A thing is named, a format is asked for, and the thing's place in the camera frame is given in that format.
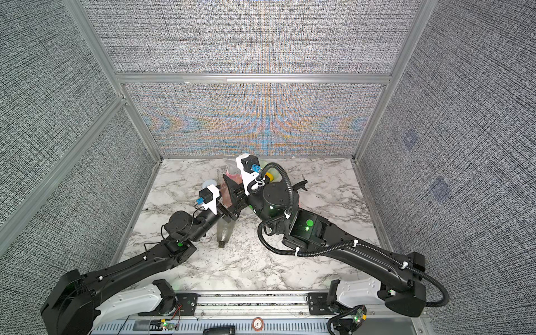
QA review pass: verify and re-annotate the translucent pink spray bottle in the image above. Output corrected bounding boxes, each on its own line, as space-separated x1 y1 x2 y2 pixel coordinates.
220 170 242 208

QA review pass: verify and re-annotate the grey pink spray nozzle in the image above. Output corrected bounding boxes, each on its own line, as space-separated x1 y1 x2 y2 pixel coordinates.
225 160 241 176

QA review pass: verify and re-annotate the black spray nozzle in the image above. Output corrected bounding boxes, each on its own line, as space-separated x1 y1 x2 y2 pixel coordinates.
293 180 308 193

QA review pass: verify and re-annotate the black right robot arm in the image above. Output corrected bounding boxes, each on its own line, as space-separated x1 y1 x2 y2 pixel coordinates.
223 176 431 318

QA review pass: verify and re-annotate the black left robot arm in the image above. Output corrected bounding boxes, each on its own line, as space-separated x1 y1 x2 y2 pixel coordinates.
40 205 240 334

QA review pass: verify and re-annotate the clear grey spray bottle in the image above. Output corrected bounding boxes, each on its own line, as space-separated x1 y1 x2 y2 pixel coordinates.
216 219 236 248

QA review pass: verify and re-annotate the small round white can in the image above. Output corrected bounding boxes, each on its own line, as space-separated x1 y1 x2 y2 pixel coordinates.
202 180 218 191

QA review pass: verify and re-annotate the green scalloped plate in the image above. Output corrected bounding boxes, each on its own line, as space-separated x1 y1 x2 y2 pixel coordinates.
258 162 281 184

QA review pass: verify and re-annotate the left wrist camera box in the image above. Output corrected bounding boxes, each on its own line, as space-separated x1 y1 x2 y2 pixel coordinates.
196 184 221 215

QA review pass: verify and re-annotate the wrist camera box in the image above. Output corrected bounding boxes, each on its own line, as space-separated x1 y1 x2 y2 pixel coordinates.
196 184 221 215
236 154 261 195

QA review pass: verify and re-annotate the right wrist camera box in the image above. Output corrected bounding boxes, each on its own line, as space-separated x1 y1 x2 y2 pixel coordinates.
236 154 261 195

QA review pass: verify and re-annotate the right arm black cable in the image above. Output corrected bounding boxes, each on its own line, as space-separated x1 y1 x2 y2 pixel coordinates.
256 162 451 335

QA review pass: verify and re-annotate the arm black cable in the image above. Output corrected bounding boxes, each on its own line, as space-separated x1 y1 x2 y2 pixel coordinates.
256 162 451 335
143 209 202 252

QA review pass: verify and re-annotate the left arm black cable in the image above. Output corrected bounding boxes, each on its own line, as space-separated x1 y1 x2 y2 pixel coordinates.
143 209 202 252

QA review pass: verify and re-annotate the aluminium front rail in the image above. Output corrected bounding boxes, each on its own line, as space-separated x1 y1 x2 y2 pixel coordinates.
77 289 436 335

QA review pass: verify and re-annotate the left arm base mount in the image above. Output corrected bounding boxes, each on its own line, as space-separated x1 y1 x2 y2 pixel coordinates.
138 279 199 317

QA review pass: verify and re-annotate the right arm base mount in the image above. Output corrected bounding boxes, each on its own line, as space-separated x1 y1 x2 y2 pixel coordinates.
306 279 367 326

